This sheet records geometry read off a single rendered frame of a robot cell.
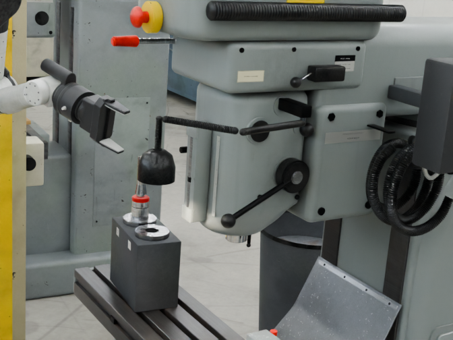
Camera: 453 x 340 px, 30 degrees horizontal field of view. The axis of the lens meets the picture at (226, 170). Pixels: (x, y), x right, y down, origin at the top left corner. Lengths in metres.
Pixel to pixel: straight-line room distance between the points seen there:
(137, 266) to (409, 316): 0.68
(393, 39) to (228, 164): 0.45
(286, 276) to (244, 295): 0.90
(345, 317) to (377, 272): 0.14
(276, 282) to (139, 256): 1.76
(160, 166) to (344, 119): 0.42
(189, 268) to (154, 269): 2.80
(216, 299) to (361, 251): 2.56
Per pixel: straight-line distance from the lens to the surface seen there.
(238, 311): 4.46
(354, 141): 1.79
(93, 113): 2.03
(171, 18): 1.56
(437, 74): 1.60
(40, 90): 2.10
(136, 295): 2.17
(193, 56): 1.68
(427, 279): 1.98
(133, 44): 1.70
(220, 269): 4.96
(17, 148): 3.43
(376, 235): 2.03
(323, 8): 1.61
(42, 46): 10.22
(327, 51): 1.69
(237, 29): 1.55
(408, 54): 1.85
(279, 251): 3.75
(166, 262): 2.16
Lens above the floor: 1.93
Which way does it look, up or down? 16 degrees down
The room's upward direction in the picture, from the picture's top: 4 degrees clockwise
